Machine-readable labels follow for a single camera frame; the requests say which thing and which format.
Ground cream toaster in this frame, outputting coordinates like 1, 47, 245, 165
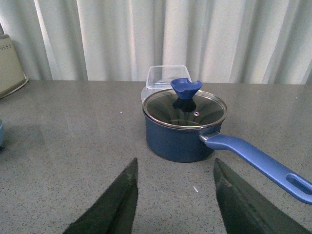
0, 26, 29, 98

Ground clear plastic container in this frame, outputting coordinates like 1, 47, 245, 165
141, 65, 192, 102

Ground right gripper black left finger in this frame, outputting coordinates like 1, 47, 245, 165
64, 157, 138, 234

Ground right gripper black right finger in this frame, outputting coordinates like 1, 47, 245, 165
214, 158, 311, 234

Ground light blue bowl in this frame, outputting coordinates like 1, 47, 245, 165
0, 120, 5, 146

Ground blue saucepan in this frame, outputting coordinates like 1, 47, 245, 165
145, 116, 312, 204

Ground glass lid blue knob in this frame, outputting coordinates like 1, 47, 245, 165
143, 78, 227, 130

